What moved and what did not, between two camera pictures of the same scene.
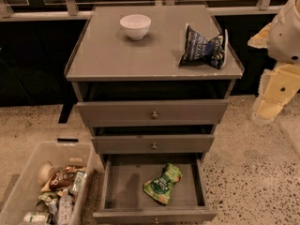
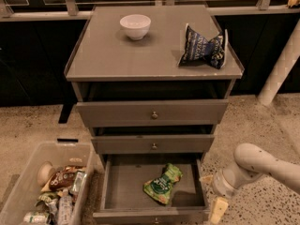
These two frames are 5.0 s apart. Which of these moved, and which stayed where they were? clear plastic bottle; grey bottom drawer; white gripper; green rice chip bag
Moved: white gripper
Stayed: clear plastic bottle; green rice chip bag; grey bottom drawer
